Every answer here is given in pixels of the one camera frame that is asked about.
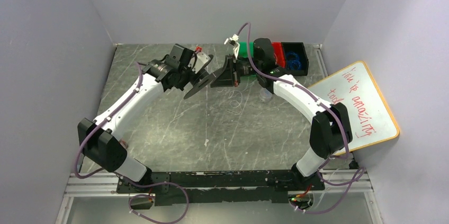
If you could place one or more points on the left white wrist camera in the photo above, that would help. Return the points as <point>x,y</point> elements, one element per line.
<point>201,60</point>

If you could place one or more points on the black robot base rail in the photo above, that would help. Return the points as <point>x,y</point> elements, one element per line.
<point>276,186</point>

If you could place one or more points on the green plastic bin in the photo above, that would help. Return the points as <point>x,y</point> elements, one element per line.
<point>243,52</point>

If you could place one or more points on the aluminium extrusion frame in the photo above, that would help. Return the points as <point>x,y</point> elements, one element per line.
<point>104,185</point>

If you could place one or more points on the red plastic bin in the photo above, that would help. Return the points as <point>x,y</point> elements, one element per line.
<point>279,54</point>

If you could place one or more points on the pink capped small bottle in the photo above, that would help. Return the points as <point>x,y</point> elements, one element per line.
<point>123,143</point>

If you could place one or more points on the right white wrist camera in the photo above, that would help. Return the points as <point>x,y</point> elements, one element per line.
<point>234,42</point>

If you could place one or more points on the black plastic bin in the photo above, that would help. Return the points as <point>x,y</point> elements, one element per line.
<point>297,63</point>

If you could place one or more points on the black cable spool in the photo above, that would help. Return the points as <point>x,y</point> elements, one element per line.
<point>208,78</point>

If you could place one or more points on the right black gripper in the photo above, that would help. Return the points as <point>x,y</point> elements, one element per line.
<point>231,71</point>

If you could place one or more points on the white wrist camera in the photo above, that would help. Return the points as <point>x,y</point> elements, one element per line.
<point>234,42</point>
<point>201,60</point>

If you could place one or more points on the whiteboard with wooden frame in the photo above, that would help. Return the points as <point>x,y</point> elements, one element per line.
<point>371,120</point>

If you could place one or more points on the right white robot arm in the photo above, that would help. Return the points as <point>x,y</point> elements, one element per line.
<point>330,126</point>

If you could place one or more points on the clear round plastic container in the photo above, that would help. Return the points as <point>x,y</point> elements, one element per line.
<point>265,95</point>

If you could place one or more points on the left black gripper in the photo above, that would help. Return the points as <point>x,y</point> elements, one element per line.
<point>191,76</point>

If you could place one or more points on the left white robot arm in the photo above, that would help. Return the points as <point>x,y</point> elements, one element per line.
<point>99,139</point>

